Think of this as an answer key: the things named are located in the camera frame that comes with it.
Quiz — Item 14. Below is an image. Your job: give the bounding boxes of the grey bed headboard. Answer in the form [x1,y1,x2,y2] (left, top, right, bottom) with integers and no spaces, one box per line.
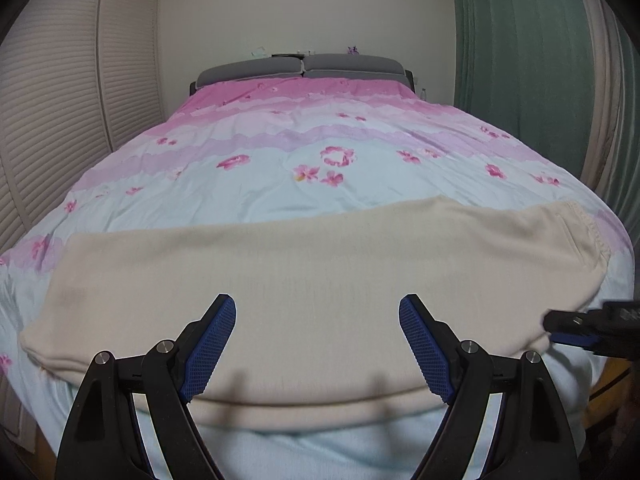
[188,69,417,97]

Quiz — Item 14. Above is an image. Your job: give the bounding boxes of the green curtain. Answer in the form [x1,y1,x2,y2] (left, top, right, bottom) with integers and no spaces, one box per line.
[449,0,597,196]
[599,7,640,233]

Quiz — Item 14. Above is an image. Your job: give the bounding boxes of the grey headboard cushion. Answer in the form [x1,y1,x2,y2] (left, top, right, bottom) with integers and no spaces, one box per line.
[196,56,306,86]
[302,52,406,80]

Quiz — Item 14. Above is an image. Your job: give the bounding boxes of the floral pink blue duvet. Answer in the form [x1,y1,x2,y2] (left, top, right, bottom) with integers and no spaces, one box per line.
[0,76,640,480]

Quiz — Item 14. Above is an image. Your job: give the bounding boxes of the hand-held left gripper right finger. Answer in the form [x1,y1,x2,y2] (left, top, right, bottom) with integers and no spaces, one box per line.
[398,294,581,480]

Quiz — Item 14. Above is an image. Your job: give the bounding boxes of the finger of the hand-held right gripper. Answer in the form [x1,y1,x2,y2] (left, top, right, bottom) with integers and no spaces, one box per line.
[549,333,602,352]
[544,309,602,334]

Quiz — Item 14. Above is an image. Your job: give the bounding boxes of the cream pants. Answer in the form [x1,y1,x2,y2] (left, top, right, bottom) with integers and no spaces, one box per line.
[20,196,613,433]

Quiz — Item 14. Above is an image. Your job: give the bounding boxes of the beige curtain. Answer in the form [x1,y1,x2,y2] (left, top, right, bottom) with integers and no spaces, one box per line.
[574,0,632,213]

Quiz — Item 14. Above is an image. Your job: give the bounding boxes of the white louvered wardrobe door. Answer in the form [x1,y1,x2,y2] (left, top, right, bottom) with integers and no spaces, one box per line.
[0,0,109,253]

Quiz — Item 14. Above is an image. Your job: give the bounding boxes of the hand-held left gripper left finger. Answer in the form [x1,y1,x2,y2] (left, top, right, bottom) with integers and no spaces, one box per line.
[56,294,237,480]

